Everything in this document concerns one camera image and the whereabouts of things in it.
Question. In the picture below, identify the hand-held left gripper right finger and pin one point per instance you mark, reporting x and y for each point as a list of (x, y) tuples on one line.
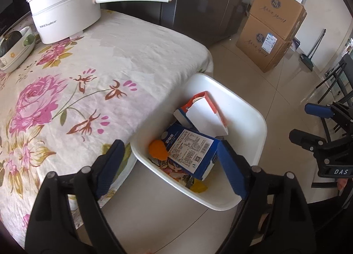
[(231, 171)]

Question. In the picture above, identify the small green fruit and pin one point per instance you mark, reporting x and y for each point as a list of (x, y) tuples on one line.
[(29, 40)]

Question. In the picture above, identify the orange peel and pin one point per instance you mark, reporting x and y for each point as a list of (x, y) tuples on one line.
[(157, 149)]

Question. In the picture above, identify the floral tablecloth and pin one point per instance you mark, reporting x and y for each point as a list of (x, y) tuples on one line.
[(138, 58)]

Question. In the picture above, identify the grey refrigerator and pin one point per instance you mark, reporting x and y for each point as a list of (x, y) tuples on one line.
[(198, 8)]

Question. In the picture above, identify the red box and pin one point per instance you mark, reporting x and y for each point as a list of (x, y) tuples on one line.
[(204, 116)]

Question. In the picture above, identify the cardboard box with label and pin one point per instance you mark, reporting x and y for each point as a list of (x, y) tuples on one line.
[(253, 47)]

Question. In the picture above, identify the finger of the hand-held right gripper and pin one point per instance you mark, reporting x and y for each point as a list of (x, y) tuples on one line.
[(302, 138), (317, 110)]

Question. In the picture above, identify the broom with dustpan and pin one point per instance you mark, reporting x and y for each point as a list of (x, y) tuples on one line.
[(307, 62)]

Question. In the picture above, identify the white electric pot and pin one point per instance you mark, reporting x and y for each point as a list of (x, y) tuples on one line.
[(63, 14)]

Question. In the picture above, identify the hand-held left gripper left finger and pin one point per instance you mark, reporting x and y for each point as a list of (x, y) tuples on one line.
[(110, 165)]

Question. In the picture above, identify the person's right hand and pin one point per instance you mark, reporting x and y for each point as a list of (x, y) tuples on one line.
[(342, 184)]

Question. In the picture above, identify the white flower-print bowl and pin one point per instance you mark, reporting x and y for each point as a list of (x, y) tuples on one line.
[(19, 56)]

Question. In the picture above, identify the white plastic bin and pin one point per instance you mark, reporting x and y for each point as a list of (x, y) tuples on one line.
[(242, 132)]

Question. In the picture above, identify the black metal chair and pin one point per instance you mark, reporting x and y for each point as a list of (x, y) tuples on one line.
[(339, 77)]

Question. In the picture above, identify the dark blue printed box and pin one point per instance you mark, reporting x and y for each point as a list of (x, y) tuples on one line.
[(294, 45)]

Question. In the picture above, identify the green pumpkin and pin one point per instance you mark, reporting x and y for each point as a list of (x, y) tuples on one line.
[(11, 43)]

